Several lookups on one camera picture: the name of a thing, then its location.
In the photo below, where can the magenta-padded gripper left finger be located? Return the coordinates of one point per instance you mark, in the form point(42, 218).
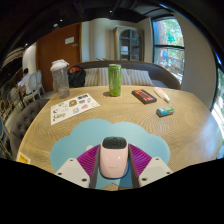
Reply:
point(71, 171)

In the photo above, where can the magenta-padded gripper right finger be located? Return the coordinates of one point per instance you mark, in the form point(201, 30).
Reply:
point(155, 170)

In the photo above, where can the pink computer mouse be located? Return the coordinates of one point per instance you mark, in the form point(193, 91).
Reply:
point(114, 160)

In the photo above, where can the blue cloud-shaped mouse pad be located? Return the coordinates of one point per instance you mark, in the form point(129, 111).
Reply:
point(83, 136)

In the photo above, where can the yellow sticker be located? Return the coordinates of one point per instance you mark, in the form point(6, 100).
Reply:
point(23, 158)

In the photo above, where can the small green-blue packet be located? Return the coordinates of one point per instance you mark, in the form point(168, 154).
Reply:
point(165, 112)

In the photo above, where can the white sticker sheet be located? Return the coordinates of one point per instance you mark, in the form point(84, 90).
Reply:
point(73, 108)

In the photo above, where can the grey tufted chair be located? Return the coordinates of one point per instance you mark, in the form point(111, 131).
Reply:
point(25, 123)

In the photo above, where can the black box with red print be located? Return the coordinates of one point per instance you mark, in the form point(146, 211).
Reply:
point(144, 96)

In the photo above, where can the clear plastic bag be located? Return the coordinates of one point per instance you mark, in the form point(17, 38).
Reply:
point(161, 94)

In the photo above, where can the black-framed window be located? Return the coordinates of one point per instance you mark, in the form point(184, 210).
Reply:
point(219, 110)
point(168, 48)

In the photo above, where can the clear shaker bottle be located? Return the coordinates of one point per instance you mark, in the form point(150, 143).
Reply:
point(60, 81)

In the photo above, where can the striped cushion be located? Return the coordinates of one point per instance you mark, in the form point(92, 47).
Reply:
point(138, 77)
point(96, 77)

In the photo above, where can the black backpack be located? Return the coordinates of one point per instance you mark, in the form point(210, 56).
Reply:
point(76, 77)

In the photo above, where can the grey curved sofa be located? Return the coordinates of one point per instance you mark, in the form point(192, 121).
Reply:
point(163, 75)

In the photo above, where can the green drink can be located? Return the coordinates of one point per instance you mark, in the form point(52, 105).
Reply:
point(115, 80)

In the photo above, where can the person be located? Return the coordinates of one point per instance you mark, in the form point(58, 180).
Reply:
point(25, 81)

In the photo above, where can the brown wooden door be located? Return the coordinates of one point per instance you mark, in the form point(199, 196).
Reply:
point(56, 50)

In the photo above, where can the glass-door cabinet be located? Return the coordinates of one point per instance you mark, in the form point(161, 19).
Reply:
point(129, 43)

